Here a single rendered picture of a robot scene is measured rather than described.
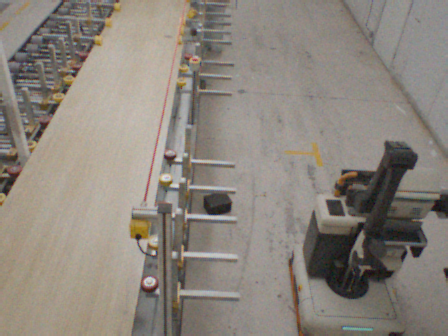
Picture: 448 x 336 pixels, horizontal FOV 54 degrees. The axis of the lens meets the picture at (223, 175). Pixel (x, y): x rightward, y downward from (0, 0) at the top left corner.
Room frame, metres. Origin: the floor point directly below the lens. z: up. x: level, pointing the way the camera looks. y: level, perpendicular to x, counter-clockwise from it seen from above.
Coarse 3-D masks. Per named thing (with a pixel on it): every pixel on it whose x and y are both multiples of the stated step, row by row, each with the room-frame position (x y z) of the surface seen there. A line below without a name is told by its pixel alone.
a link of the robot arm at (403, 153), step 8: (384, 144) 1.50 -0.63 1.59; (392, 144) 1.46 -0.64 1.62; (400, 144) 1.47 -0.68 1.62; (384, 152) 1.49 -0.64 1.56; (400, 152) 1.40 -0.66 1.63; (408, 152) 1.40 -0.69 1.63; (400, 160) 1.38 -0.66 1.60; (408, 160) 1.38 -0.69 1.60; (384, 168) 1.47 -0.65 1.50; (376, 176) 1.50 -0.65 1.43; (384, 176) 1.47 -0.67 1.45; (376, 184) 1.48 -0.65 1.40; (368, 192) 1.51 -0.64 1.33; (376, 192) 1.49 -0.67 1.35; (360, 200) 1.51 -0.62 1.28; (368, 200) 1.49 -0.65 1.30; (360, 208) 1.49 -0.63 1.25
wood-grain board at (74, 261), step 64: (128, 0) 5.08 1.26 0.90; (128, 64) 3.45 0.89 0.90; (64, 128) 2.41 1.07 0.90; (128, 128) 2.48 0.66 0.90; (64, 192) 1.79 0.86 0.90; (128, 192) 1.84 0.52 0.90; (0, 256) 1.31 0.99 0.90; (64, 256) 1.35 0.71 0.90; (128, 256) 1.38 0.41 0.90; (0, 320) 0.99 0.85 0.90; (64, 320) 1.01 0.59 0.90; (128, 320) 1.04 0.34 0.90
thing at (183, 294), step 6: (150, 294) 1.23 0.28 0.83; (156, 294) 1.23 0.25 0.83; (180, 294) 1.24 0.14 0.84; (186, 294) 1.24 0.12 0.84; (192, 294) 1.25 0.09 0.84; (198, 294) 1.25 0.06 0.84; (204, 294) 1.25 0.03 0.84; (210, 294) 1.26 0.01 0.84; (216, 294) 1.26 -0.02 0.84; (222, 294) 1.26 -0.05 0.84; (228, 294) 1.27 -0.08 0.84; (234, 294) 1.27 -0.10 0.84; (228, 300) 1.25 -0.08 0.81; (234, 300) 1.25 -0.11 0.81
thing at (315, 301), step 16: (304, 272) 1.91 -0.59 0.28; (304, 288) 1.79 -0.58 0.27; (320, 288) 1.79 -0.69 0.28; (336, 288) 1.81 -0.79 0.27; (352, 288) 1.82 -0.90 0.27; (368, 288) 1.83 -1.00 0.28; (384, 288) 1.84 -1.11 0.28; (304, 304) 1.67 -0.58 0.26; (320, 304) 1.67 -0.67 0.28; (336, 304) 1.68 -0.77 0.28; (352, 304) 1.69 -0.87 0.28; (368, 304) 1.70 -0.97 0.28; (384, 304) 1.72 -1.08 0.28; (304, 320) 1.58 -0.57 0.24; (320, 320) 1.56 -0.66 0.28; (336, 320) 1.57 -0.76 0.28; (352, 320) 1.58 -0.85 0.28; (368, 320) 1.59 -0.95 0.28; (384, 320) 1.60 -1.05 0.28; (400, 320) 1.61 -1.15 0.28
